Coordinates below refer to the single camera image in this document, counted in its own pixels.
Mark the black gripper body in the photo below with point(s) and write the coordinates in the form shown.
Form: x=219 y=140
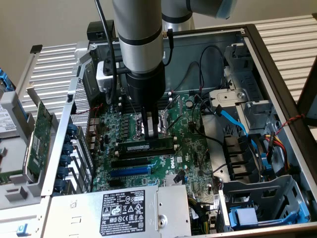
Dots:
x=146 y=89

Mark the dark RAM stick white label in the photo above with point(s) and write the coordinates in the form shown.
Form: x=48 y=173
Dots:
x=161 y=145

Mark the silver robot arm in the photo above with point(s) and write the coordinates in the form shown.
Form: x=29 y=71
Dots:
x=138 y=24

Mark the silver CPU socket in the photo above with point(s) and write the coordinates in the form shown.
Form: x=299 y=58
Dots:
x=163 y=116

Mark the green motherboard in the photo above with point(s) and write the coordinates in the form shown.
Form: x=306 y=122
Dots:
x=188 y=138

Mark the round coin battery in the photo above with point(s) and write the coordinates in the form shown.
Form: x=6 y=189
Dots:
x=189 y=103

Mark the long black expansion slot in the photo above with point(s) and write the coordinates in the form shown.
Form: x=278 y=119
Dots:
x=128 y=162

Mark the long blue expansion slot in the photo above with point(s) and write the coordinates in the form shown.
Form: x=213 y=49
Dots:
x=130 y=171

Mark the silver chipset heatsink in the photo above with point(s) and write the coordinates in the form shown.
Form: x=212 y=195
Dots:
x=168 y=181

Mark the short black expansion slot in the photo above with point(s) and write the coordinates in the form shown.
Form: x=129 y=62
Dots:
x=115 y=183

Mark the blue card latch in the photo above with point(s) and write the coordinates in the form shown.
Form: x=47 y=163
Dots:
x=63 y=172
x=72 y=129
x=67 y=149
x=65 y=160
x=60 y=185
x=68 y=138

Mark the grey metal PC case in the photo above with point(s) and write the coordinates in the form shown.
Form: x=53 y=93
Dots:
x=210 y=42

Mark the black box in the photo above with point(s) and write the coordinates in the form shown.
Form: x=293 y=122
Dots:
x=94 y=28

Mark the silver metal drive cage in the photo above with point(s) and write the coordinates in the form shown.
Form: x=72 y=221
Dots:
x=257 y=109

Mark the green graphics card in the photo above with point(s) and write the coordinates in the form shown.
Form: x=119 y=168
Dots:
x=39 y=138

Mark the grey metal disk bay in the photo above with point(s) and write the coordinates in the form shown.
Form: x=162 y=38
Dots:
x=250 y=188

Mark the silver power supply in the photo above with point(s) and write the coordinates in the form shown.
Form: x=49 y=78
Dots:
x=74 y=215

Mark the black table end cap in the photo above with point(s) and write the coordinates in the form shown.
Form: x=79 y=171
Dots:
x=36 y=48

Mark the blue plastic clip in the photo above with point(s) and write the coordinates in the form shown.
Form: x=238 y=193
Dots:
x=267 y=164

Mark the blue plastic disk caddy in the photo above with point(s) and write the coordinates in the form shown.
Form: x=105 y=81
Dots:
x=245 y=215

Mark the green circuit board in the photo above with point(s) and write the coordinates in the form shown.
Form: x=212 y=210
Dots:
x=10 y=177

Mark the dark brown panel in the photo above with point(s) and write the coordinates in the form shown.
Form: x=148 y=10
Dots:
x=309 y=99

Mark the blue square button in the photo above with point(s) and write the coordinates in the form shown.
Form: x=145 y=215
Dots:
x=22 y=230

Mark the black camera bracket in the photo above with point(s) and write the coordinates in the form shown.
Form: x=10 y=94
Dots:
x=121 y=69

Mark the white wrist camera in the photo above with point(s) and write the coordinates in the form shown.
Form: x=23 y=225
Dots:
x=102 y=79

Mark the blue plastic frame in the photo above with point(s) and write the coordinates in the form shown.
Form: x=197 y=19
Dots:
x=6 y=81

